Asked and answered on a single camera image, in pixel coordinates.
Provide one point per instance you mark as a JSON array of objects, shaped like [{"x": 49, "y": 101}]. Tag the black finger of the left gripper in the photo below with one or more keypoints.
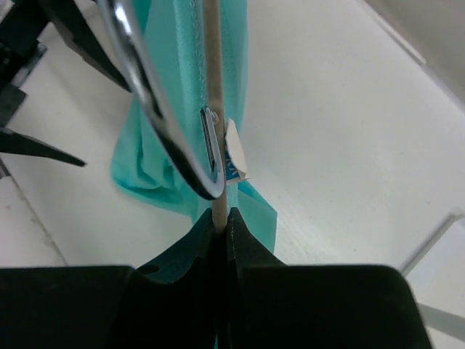
[
  {"x": 78, "y": 36},
  {"x": 19, "y": 144}
]

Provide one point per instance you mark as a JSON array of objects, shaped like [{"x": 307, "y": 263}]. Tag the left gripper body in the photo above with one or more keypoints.
[{"x": 20, "y": 29}]

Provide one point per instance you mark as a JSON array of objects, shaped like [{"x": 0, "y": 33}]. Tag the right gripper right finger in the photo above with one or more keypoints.
[{"x": 275, "y": 305}]

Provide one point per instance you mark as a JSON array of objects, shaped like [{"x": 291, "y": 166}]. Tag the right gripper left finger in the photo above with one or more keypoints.
[{"x": 163, "y": 304}]

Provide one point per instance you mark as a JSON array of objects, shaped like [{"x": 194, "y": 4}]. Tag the metal clothes hanger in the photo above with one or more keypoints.
[{"x": 214, "y": 91}]

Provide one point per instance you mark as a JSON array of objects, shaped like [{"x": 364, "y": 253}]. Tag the teal t shirt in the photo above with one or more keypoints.
[{"x": 157, "y": 156}]

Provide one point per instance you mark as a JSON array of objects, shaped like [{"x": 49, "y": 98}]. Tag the white and chrome clothes rack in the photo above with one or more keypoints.
[{"x": 436, "y": 276}]

